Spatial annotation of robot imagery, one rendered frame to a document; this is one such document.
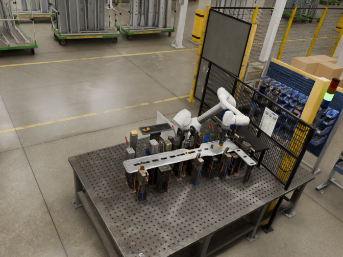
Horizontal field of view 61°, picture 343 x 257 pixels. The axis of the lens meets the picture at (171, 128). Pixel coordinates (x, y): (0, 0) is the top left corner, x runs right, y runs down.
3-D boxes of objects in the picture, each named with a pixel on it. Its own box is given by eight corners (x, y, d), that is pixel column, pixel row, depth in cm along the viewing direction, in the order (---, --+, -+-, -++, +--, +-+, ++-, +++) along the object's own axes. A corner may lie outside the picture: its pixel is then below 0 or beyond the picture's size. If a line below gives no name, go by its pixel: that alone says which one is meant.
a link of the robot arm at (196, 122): (182, 121, 406) (192, 131, 416) (182, 128, 393) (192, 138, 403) (228, 90, 373) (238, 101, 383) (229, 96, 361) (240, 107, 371)
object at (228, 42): (233, 129, 575) (263, 24, 468) (227, 130, 567) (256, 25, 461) (191, 99, 663) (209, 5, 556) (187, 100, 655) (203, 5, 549)
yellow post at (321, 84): (262, 225, 379) (325, 83, 272) (253, 215, 392) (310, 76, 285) (272, 221, 387) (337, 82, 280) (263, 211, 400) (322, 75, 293)
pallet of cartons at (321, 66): (305, 113, 676) (323, 71, 620) (278, 98, 731) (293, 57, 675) (335, 105, 736) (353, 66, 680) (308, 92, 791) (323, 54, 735)
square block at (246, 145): (238, 170, 357) (246, 146, 337) (234, 165, 362) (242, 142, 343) (243, 169, 360) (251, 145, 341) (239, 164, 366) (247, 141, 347)
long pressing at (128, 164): (128, 175, 282) (128, 174, 281) (121, 161, 298) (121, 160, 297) (240, 149, 343) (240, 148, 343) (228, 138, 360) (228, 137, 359)
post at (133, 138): (129, 167, 335) (131, 135, 312) (127, 163, 340) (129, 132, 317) (136, 166, 338) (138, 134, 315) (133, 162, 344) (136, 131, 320)
